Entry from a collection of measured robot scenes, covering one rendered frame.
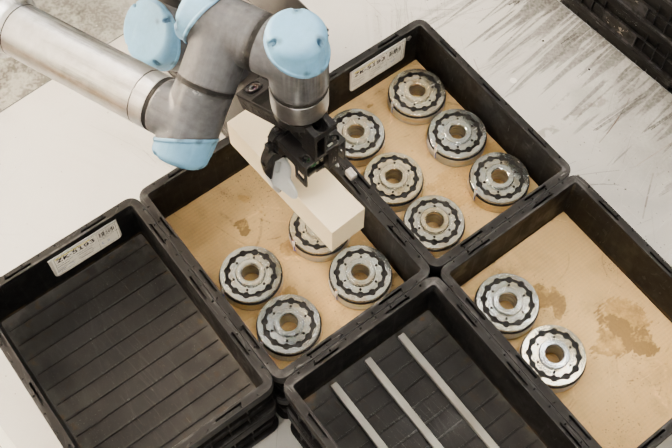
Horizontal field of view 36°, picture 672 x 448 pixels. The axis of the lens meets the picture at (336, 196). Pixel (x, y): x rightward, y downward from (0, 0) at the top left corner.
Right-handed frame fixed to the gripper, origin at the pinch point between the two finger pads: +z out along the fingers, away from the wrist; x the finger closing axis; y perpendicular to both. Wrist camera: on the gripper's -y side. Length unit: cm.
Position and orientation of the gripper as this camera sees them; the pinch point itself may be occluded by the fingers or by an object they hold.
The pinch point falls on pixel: (294, 169)
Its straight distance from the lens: 150.2
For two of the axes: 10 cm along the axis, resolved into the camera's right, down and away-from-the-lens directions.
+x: 7.6, -5.7, 3.1
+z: -0.1, 4.7, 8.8
